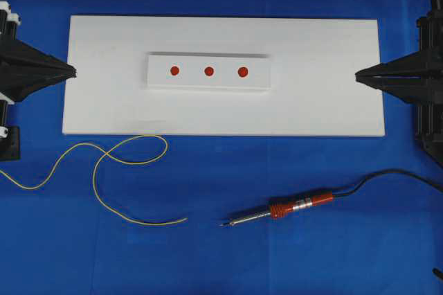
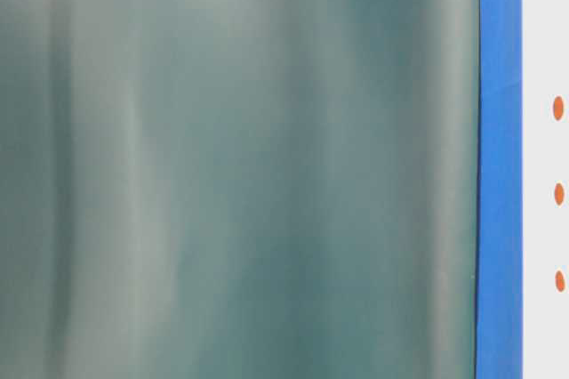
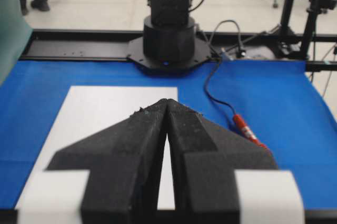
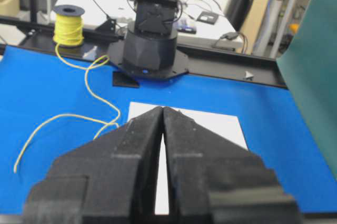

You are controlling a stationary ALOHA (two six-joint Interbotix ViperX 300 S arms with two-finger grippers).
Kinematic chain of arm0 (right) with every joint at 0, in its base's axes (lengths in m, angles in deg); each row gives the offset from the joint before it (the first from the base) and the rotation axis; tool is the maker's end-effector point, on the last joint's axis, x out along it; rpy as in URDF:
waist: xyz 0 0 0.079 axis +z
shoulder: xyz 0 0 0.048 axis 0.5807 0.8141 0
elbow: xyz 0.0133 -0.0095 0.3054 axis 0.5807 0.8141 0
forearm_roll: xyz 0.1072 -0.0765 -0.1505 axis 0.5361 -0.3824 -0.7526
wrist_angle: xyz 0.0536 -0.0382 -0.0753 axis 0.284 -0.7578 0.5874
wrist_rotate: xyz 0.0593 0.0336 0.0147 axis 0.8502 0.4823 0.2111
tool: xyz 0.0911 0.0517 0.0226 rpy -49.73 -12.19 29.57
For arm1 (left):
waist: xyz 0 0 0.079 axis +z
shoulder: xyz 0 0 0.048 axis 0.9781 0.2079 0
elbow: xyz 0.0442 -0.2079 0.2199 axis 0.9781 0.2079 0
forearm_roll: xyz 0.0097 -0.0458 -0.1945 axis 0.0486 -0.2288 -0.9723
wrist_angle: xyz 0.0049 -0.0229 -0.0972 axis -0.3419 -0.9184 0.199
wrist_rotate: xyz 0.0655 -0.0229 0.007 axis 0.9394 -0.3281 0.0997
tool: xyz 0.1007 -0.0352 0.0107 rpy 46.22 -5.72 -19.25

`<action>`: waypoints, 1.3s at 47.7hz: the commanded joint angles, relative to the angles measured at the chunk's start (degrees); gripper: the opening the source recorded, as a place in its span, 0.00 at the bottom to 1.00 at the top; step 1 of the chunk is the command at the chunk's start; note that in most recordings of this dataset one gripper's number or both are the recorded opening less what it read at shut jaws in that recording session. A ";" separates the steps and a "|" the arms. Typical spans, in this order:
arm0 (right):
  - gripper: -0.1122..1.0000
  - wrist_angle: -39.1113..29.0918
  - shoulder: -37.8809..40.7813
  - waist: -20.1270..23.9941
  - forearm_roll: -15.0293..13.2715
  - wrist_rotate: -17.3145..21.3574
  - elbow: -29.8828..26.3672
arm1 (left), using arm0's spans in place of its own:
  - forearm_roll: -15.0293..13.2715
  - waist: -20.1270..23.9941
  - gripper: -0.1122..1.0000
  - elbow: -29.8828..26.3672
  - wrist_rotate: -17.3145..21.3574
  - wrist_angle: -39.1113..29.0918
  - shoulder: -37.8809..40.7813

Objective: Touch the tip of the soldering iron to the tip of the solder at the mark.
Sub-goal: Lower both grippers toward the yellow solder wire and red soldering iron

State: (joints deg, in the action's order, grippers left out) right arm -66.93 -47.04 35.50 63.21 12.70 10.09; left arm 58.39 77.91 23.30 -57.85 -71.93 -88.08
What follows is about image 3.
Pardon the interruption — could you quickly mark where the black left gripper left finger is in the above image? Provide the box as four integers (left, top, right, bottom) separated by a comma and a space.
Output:
47, 99, 167, 223

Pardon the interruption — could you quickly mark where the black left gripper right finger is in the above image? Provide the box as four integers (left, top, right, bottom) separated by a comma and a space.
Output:
166, 99, 278, 223

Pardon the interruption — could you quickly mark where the red handled soldering iron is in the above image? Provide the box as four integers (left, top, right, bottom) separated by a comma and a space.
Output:
233, 114, 272, 156

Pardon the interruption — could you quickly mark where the white foam board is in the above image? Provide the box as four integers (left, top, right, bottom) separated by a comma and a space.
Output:
15, 86, 179, 210

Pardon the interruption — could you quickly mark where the blue table cloth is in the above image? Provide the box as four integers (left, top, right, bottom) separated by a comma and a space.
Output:
1, 60, 336, 209

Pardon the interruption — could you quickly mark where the green backdrop curtain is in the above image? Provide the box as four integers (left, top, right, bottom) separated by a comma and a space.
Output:
1, 0, 32, 83

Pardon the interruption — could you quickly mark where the black aluminium frame rail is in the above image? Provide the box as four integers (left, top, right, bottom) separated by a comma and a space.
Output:
19, 29, 336, 72

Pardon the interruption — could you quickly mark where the black camera tripod stand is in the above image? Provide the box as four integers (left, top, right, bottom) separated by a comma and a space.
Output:
270, 0, 336, 60

